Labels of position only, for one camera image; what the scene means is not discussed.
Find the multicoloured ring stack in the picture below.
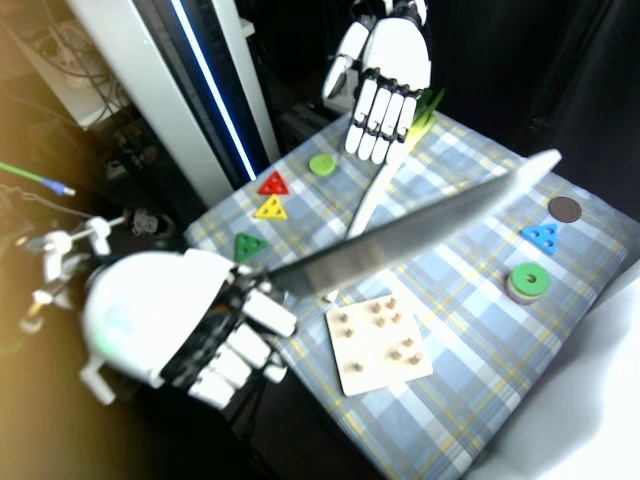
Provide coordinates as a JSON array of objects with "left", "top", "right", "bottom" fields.
[{"left": 505, "top": 279, "right": 549, "bottom": 306}]

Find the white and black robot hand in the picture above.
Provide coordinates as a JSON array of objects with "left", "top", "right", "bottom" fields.
[
  {"left": 78, "top": 248, "right": 300, "bottom": 410},
  {"left": 322, "top": 17, "right": 433, "bottom": 166}
]

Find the red triangle block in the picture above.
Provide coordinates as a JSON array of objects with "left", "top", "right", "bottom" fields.
[{"left": 257, "top": 170, "right": 291, "bottom": 196}]

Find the blue plaid cloth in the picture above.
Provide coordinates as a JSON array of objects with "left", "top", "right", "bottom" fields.
[{"left": 183, "top": 97, "right": 629, "bottom": 474}]

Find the green round disc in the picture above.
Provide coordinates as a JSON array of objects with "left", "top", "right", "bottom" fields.
[{"left": 308, "top": 153, "right": 337, "bottom": 177}]

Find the green foam ring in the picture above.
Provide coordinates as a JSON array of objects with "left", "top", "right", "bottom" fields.
[{"left": 508, "top": 261, "right": 552, "bottom": 296}]

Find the black metal rail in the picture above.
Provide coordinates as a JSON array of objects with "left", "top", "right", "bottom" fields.
[{"left": 279, "top": 102, "right": 331, "bottom": 146}]

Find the cleaver knife with wooden handle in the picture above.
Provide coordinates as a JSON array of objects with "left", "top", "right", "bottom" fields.
[{"left": 234, "top": 148, "right": 564, "bottom": 296}]

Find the brown round disc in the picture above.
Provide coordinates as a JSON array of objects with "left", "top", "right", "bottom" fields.
[{"left": 547, "top": 195, "right": 584, "bottom": 222}]

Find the green cable with blue plug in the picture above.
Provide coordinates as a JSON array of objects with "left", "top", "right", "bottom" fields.
[{"left": 0, "top": 160, "right": 77, "bottom": 197}]

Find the white column with blue strip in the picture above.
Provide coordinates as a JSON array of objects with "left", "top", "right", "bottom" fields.
[{"left": 64, "top": 0, "right": 281, "bottom": 209}]

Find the wooden peg board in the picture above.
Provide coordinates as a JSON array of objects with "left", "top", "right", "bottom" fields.
[{"left": 324, "top": 294, "right": 434, "bottom": 398}]

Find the leek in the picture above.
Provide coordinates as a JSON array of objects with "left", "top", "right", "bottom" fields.
[{"left": 344, "top": 87, "right": 447, "bottom": 240}]

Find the yellow triangle block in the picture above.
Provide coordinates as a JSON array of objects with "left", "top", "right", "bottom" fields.
[{"left": 253, "top": 193, "right": 289, "bottom": 221}]

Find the blue triangle block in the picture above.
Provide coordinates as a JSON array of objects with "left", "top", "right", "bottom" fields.
[{"left": 520, "top": 223, "right": 560, "bottom": 256}]

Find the white power strip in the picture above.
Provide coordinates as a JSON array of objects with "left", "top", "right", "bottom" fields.
[{"left": 34, "top": 19, "right": 111, "bottom": 91}]

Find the white rounded cover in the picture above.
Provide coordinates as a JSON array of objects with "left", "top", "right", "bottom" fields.
[{"left": 464, "top": 269, "right": 640, "bottom": 480}]

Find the green triangle block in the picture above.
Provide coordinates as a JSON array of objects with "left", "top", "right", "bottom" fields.
[{"left": 233, "top": 232, "right": 269, "bottom": 262}]

